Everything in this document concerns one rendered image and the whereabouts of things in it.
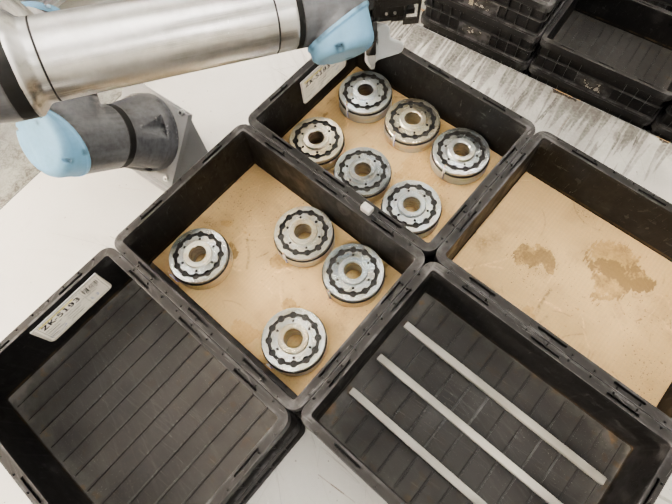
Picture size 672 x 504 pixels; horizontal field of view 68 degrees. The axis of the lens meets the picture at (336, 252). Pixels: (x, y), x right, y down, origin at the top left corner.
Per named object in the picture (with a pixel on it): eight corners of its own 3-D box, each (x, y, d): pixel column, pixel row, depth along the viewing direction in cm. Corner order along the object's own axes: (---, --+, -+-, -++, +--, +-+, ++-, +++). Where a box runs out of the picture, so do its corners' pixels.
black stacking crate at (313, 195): (142, 269, 89) (112, 243, 78) (256, 159, 97) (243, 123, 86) (304, 421, 77) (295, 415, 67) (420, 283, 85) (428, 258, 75)
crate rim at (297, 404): (115, 248, 80) (108, 242, 78) (245, 128, 88) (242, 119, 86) (296, 418, 68) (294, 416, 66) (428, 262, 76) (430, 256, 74)
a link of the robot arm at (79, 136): (100, 177, 94) (29, 189, 83) (74, 106, 92) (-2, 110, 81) (139, 161, 88) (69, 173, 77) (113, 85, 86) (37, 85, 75)
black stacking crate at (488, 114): (258, 158, 97) (245, 121, 86) (356, 65, 104) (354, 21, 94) (422, 281, 85) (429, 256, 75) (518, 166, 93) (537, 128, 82)
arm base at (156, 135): (115, 142, 104) (72, 147, 96) (134, 77, 96) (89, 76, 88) (164, 185, 101) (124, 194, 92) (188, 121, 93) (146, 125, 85)
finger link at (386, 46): (403, 77, 80) (406, 26, 72) (366, 81, 80) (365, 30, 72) (400, 64, 81) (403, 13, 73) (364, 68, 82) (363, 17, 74)
